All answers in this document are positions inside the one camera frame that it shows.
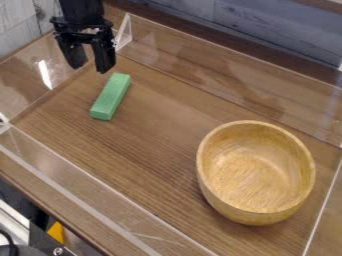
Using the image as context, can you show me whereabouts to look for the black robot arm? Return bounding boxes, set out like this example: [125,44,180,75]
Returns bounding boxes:
[50,0,117,74]

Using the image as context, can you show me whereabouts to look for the green rectangular block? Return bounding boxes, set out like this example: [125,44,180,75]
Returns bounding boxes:
[90,73,132,121]

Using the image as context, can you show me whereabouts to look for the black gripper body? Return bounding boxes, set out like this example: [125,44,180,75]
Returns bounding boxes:
[51,17,114,44]

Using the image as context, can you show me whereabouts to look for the black cable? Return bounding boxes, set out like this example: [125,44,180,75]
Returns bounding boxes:
[0,229,21,256]

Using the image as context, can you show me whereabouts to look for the clear acrylic corner bracket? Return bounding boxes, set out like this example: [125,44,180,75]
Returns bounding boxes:
[114,14,133,51]

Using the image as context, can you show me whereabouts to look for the yellow warning label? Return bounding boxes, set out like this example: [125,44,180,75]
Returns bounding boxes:
[47,222,66,244]

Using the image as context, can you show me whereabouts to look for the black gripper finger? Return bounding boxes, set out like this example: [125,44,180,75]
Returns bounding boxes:
[91,36,117,74]
[55,34,89,69]

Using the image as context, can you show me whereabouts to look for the brown wooden bowl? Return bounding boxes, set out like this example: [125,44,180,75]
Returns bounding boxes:
[197,120,317,226]

